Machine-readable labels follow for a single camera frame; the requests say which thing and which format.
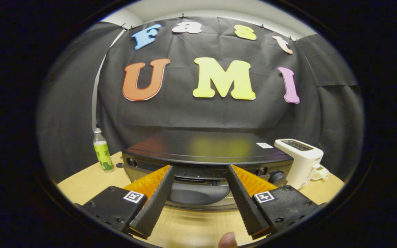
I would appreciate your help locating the white pop-up toaster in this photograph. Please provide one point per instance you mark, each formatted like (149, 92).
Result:
(303, 162)

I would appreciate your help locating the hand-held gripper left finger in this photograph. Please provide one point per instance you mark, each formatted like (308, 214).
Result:
(155, 205)

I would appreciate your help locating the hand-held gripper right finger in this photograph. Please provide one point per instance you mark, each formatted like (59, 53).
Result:
(245, 203)

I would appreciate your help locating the green label water bottle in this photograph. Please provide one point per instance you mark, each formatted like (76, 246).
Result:
(103, 155)

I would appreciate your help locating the black toaster oven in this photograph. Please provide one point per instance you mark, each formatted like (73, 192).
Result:
(202, 146)

